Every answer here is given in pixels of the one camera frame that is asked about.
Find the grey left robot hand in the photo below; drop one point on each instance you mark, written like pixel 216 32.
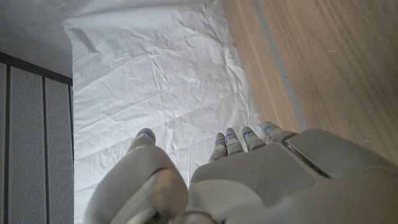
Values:
pixel 264 186

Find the grey tape outline on table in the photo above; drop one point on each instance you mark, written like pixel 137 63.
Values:
pixel 280 68

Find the white wrinkled backdrop sheet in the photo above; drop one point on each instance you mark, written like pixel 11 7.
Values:
pixel 155 77

